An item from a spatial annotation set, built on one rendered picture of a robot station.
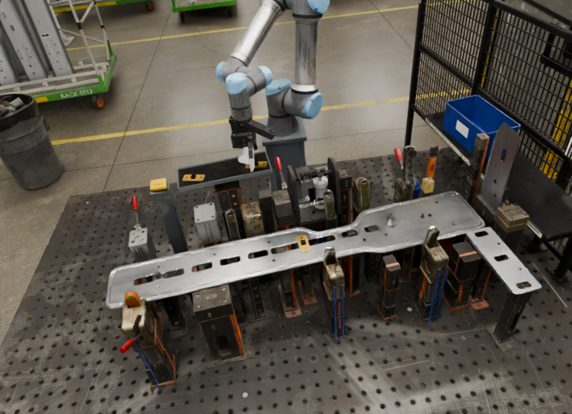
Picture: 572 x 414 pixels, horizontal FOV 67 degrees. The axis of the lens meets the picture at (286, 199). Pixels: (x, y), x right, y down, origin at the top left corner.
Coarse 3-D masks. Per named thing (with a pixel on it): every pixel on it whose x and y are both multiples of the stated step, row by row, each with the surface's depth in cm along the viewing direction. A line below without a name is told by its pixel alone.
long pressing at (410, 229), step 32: (448, 192) 173; (352, 224) 163; (384, 224) 162; (416, 224) 161; (448, 224) 159; (480, 224) 158; (192, 256) 158; (224, 256) 157; (288, 256) 154; (320, 256) 153; (128, 288) 150; (160, 288) 148; (192, 288) 148
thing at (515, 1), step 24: (504, 0) 355; (528, 0) 322; (552, 0) 296; (504, 24) 359; (528, 24) 327; (552, 48) 302; (504, 72) 368; (552, 72) 306; (528, 96) 340; (552, 120) 314
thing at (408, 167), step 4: (404, 148) 162; (408, 148) 162; (412, 148) 162; (404, 152) 163; (408, 152) 162; (412, 152) 159; (404, 156) 163; (408, 156) 164; (412, 156) 160; (404, 160) 164; (408, 160) 165; (412, 160) 164; (404, 164) 165; (408, 164) 166; (412, 164) 165; (404, 168) 166; (408, 168) 167; (412, 168) 166; (404, 172) 167; (408, 172) 168; (412, 172) 167; (404, 176) 168; (408, 176) 169; (412, 176) 168; (404, 180) 168; (412, 180) 169; (412, 184) 170
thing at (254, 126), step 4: (252, 120) 161; (248, 124) 158; (252, 124) 159; (256, 124) 160; (260, 124) 162; (248, 128) 159; (252, 128) 159; (256, 128) 159; (260, 128) 160; (264, 128) 161; (268, 128) 161; (256, 132) 160; (260, 132) 160; (264, 132) 160; (268, 132) 160; (272, 132) 161; (264, 136) 161; (268, 136) 161; (272, 136) 161
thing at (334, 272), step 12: (324, 264) 144; (336, 264) 144; (324, 276) 148; (336, 276) 140; (336, 288) 143; (336, 300) 149; (336, 312) 153; (324, 324) 166; (336, 324) 157; (336, 336) 159
